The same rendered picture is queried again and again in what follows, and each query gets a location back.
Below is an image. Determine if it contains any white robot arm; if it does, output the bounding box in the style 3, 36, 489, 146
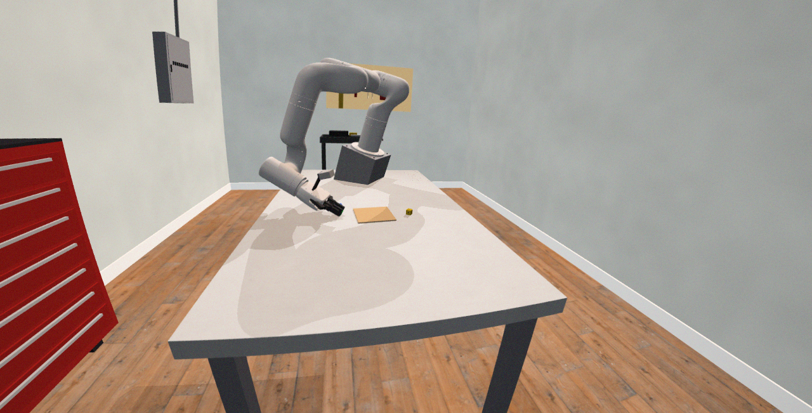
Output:
259, 58, 409, 197

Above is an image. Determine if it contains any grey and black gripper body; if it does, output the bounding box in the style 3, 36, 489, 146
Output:
296, 179, 330, 211

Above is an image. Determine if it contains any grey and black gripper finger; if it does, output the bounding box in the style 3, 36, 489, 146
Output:
310, 199, 343, 216
327, 195, 345, 210

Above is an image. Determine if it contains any tan square mat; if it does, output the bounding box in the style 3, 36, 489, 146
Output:
353, 207, 396, 223

